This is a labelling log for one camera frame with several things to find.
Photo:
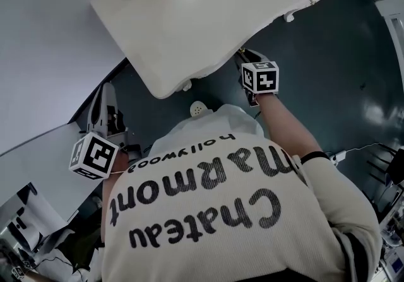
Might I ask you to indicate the person's right forearm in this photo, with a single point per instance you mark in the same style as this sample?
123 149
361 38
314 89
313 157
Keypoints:
287 129

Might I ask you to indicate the grey desk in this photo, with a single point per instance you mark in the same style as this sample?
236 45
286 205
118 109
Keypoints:
47 154

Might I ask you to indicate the cream printed sweater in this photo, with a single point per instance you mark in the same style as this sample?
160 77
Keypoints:
221 236

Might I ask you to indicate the cluttered white workbench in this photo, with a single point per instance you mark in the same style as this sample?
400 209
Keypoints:
393 243

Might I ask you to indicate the person's cream trousers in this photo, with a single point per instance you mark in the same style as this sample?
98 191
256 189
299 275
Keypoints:
233 123

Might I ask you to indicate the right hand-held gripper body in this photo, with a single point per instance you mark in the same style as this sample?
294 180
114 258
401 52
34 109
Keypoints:
262 77

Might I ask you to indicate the white ornate dressing table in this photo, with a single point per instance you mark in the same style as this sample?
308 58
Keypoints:
205 22

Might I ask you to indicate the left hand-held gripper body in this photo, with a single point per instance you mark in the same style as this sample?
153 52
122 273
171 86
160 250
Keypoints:
94 156

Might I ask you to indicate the person's left forearm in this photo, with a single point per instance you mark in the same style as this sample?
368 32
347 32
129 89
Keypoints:
120 162

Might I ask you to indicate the person's left cream shoe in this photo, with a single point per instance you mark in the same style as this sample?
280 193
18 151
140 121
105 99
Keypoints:
198 109

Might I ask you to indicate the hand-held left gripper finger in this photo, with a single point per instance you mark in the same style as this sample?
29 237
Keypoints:
110 97
93 127

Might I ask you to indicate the white storage shelf rack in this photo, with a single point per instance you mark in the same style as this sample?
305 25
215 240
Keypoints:
394 22

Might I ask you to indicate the black folding chair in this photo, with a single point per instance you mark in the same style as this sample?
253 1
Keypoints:
397 167

